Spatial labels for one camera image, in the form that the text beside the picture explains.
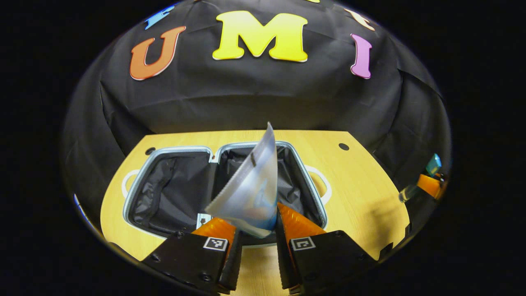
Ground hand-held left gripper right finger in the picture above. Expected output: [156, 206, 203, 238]
[275, 201, 378, 294]

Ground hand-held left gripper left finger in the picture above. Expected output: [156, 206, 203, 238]
[142, 217, 243, 294]

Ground clear blue bottle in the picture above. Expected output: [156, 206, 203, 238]
[399, 153, 442, 203]

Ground silver blue sachet packet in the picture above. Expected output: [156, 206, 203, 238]
[204, 122, 279, 239]

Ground light blue suitcase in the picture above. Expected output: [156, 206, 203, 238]
[122, 141, 332, 249]

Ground black backdrop cloth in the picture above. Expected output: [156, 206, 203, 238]
[61, 0, 452, 247]

